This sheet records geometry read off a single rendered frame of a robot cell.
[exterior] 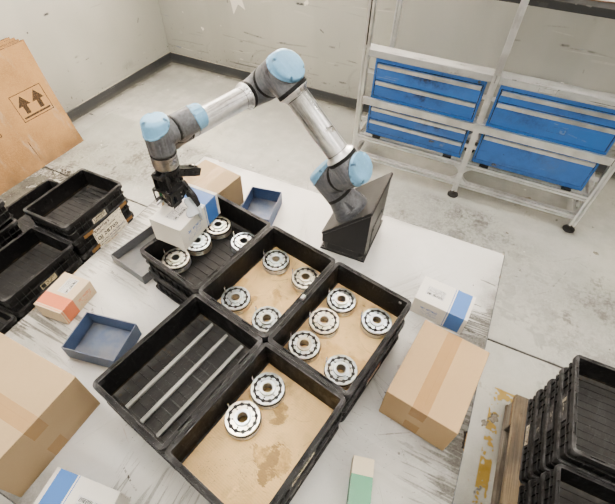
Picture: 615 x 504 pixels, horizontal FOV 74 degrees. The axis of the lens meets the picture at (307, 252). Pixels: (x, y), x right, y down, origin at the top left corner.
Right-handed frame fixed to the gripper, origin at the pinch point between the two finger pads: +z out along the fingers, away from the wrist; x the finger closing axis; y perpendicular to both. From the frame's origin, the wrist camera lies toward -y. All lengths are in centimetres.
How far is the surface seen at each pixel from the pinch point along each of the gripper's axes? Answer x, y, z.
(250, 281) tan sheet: 21.0, -1.7, 27.8
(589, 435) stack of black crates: 153, -17, 62
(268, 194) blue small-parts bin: -3, -56, 37
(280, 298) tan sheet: 34.5, 0.1, 27.8
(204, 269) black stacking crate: 2.4, 1.2, 27.9
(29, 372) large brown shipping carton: -16, 60, 20
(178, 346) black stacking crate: 13.8, 31.6, 27.7
